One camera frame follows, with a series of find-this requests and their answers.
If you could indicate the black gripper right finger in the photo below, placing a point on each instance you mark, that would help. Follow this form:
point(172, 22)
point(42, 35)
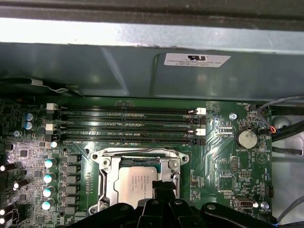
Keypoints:
point(225, 216)

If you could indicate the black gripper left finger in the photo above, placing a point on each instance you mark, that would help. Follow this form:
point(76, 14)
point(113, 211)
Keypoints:
point(107, 217)

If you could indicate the metal socket cover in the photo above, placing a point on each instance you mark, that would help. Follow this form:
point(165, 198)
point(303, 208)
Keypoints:
point(111, 175)

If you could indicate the silver CPU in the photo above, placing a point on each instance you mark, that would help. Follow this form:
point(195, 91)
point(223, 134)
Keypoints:
point(135, 183)

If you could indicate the RAM slot white clips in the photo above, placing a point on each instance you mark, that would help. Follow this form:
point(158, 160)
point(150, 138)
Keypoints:
point(201, 132)
point(201, 111)

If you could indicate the silver internal USB port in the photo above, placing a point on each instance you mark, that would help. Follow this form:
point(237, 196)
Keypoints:
point(244, 203)

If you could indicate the green motherboard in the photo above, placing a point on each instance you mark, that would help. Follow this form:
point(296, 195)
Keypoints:
point(202, 152)

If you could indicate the round coin battery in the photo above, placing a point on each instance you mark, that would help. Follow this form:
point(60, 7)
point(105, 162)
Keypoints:
point(247, 139)

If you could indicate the black PC case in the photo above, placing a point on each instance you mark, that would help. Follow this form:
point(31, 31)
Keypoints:
point(95, 71)

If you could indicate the white label sticker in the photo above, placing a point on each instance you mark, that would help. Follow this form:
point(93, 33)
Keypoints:
point(197, 60)

